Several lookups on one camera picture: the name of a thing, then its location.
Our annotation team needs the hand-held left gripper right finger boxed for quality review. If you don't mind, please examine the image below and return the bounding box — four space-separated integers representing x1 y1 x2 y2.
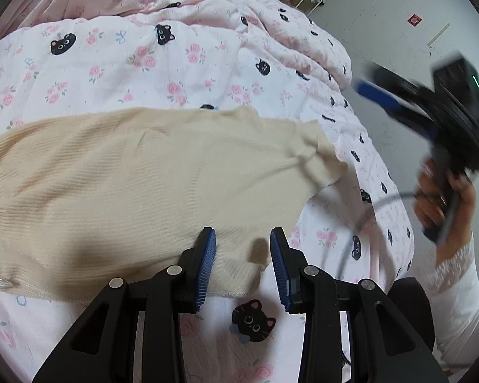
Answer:
269 227 450 383

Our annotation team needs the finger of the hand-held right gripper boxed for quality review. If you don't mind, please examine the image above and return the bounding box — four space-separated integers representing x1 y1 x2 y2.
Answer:
353 64 437 144

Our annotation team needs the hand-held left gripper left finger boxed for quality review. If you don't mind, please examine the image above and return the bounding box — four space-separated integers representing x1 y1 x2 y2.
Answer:
32 227 217 383

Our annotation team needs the beige ribbed knit top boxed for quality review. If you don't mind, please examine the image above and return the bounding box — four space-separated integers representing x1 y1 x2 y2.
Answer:
0 106 349 302

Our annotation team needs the person's right hand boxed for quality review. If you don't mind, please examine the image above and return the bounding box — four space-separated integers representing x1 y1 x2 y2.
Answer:
415 158 477 263

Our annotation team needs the pale tape strip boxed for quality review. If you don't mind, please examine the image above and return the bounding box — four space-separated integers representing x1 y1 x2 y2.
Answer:
427 23 451 46

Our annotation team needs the person's dark clothed leg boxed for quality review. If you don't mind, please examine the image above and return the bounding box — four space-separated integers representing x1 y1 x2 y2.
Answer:
385 277 436 352

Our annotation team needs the pink cat-print duvet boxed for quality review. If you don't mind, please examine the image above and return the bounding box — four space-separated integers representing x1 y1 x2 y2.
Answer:
0 0 416 383

